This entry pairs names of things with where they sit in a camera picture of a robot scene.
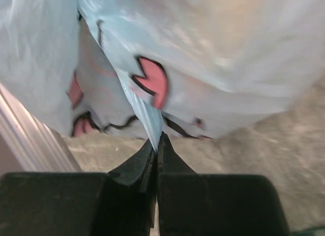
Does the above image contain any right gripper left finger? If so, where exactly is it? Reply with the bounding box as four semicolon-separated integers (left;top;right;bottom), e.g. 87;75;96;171
1;141;155;235

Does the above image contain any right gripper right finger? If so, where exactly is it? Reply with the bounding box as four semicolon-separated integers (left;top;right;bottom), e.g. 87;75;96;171
157;133;290;235

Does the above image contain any light blue plastic bag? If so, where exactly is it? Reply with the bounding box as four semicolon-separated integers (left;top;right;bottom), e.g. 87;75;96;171
1;0;324;146

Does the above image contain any aluminium mounting rail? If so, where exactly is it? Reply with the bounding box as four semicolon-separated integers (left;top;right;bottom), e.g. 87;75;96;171
1;86;82;175

